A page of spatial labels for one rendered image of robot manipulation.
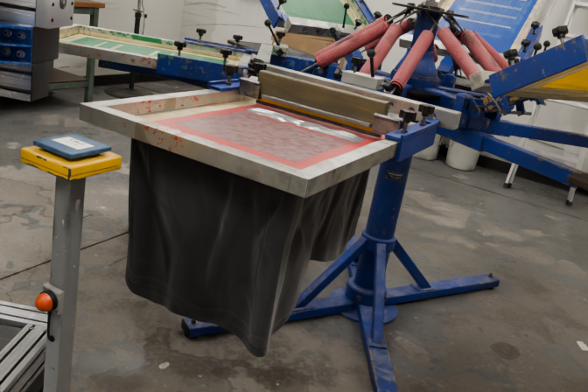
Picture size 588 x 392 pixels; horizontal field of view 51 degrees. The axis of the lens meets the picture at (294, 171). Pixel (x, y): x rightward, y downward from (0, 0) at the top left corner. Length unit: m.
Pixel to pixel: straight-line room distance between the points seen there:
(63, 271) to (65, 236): 0.07
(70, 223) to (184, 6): 6.14
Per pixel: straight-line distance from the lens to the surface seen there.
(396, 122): 1.66
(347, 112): 1.72
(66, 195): 1.25
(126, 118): 1.37
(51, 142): 1.23
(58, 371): 1.43
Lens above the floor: 1.33
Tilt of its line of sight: 17 degrees down
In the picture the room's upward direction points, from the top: 10 degrees clockwise
